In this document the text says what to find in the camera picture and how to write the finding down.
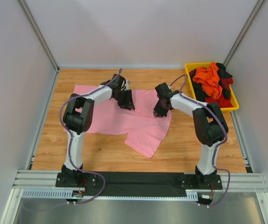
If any pink t shirt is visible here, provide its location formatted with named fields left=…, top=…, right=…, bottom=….
left=63, top=84, right=173, bottom=159

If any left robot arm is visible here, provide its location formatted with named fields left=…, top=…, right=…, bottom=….
left=55, top=73, right=135, bottom=188

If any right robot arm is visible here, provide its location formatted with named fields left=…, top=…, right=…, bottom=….
left=153, top=83, right=228, bottom=190

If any yellow plastic bin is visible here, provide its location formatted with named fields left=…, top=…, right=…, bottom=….
left=184, top=62, right=240, bottom=114

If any orange t shirt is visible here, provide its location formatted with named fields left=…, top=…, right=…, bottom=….
left=192, top=62, right=222, bottom=99

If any red t shirt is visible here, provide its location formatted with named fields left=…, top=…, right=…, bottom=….
left=202, top=78, right=234, bottom=108

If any black t shirt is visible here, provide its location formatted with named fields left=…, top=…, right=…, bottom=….
left=189, top=63, right=233, bottom=102

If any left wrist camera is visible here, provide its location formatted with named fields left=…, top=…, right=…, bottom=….
left=120, top=79, right=131, bottom=91

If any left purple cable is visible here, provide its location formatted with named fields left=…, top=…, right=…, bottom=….
left=59, top=68, right=123, bottom=173

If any purple cable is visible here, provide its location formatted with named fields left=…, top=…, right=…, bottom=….
left=59, top=68, right=123, bottom=173
left=168, top=74, right=231, bottom=208

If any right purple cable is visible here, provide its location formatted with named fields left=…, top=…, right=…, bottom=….
left=168, top=74, right=231, bottom=208

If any grey slotted cable duct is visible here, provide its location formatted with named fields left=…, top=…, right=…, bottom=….
left=21, top=188, right=213, bottom=201

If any aluminium frame rail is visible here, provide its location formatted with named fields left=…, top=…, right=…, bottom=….
left=12, top=170, right=268, bottom=193

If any right corner aluminium post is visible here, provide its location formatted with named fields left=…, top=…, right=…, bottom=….
left=223, top=0, right=267, bottom=67

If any corner aluminium post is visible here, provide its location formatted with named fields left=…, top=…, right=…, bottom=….
left=17, top=0, right=60, bottom=72
left=223, top=0, right=267, bottom=67

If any left corner aluminium post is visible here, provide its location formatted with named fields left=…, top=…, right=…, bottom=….
left=17, top=0, right=60, bottom=72

